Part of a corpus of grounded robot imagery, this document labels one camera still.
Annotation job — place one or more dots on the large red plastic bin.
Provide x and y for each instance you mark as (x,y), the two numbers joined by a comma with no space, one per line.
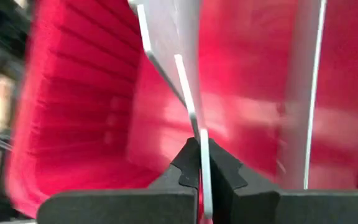
(89,124)

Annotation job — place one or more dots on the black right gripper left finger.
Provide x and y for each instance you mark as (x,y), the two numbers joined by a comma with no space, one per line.
(120,207)

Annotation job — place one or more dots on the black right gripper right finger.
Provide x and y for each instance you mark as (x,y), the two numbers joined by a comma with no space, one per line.
(291,208)

